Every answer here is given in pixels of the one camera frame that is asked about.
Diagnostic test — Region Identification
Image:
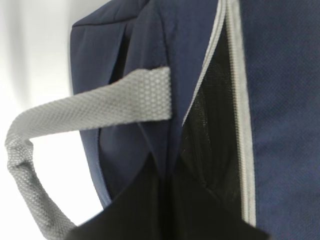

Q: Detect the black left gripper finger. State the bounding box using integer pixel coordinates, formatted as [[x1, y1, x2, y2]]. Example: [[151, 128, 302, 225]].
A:
[[66, 155, 270, 240]]

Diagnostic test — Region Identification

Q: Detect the navy blue lunch bag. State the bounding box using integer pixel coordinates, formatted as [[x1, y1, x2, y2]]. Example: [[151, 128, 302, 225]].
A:
[[5, 0, 320, 240]]

